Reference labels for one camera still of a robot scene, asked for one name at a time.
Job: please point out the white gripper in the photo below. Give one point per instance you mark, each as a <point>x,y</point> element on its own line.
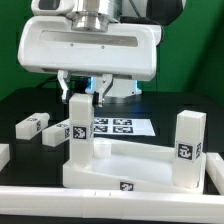
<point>127,51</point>

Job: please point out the white desk tabletop tray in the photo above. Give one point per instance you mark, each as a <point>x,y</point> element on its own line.
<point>129,166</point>

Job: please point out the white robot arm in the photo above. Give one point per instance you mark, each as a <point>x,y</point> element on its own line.
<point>97,15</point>

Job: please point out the white sheet with markers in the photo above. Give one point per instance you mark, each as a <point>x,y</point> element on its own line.
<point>123,126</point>

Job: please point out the white left side block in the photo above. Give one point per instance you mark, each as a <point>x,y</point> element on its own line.
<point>4,155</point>

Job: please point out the white front rail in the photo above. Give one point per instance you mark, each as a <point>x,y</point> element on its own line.
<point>127,205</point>

